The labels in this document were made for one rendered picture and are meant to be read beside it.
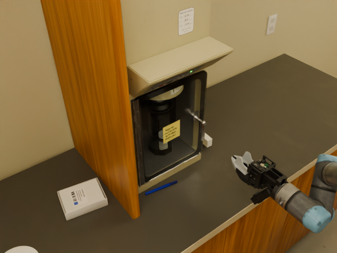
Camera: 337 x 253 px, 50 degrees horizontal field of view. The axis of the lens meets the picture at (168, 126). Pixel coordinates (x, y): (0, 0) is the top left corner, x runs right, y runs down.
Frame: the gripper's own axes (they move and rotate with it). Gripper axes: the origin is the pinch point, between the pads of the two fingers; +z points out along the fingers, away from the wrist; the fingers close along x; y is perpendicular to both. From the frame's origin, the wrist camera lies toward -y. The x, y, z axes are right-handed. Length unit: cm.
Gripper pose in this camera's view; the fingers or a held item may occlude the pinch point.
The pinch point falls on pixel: (234, 160)
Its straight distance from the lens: 129.4
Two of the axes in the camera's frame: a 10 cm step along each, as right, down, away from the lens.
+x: -8.0, 3.8, -4.6
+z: -6.0, -5.0, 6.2
